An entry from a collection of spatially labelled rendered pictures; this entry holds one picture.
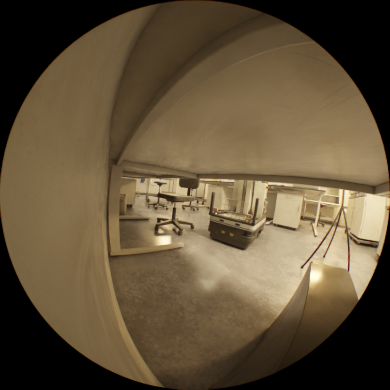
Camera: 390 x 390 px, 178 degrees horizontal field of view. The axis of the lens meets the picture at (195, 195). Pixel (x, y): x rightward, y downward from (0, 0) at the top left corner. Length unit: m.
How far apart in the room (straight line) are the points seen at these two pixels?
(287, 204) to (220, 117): 2.74
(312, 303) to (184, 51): 0.44
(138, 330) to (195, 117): 0.75
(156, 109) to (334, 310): 0.48
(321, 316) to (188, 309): 0.59
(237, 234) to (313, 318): 1.23
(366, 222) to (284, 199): 2.07
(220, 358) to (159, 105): 0.73
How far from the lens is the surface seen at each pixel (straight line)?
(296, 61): 0.17
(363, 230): 3.22
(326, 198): 5.80
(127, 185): 2.98
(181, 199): 1.54
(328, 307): 0.35
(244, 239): 1.38
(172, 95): 0.16
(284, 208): 2.92
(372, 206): 3.29
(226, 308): 0.77
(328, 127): 0.29
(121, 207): 2.27
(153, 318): 0.68
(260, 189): 1.83
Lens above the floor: 0.59
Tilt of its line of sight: 3 degrees down
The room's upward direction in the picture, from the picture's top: 7 degrees clockwise
